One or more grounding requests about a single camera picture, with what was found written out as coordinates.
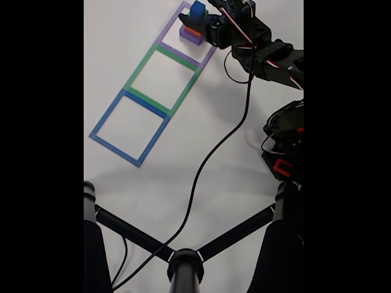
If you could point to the orange block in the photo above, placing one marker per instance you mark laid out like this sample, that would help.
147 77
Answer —
191 30

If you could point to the red table clamp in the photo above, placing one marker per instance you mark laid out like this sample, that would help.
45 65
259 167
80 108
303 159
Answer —
276 166

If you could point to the blue tape square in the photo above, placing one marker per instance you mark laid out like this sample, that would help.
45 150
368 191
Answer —
106 117

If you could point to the purple tape square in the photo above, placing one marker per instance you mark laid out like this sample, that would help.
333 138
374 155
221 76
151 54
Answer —
171 50

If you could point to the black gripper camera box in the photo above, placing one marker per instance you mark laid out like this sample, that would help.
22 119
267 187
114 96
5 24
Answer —
242 4

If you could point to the large purple block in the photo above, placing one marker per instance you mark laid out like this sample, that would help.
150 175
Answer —
189 38

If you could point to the small blue block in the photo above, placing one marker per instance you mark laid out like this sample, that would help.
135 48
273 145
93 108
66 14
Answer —
197 8

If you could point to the green tape square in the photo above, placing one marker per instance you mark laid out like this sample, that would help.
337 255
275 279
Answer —
145 64

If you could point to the black tripod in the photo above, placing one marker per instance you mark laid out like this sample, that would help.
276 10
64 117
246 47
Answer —
184 271

